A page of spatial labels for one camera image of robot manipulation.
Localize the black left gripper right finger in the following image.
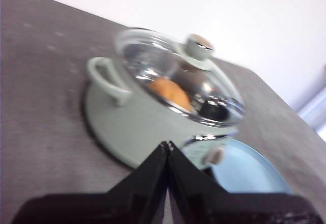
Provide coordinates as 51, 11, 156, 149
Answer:
167, 140, 324, 224

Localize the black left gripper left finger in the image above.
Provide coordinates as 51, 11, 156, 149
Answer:
11, 142, 171, 224

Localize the brown potato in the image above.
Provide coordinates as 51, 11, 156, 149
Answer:
147, 77, 194, 113

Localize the glass lid with green knob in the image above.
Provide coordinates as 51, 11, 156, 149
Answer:
114, 27, 246, 128

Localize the blue round plate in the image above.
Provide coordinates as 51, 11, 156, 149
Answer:
203, 138, 293, 194

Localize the pale green electric steamer pot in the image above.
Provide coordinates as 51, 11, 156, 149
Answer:
83, 27, 246, 171

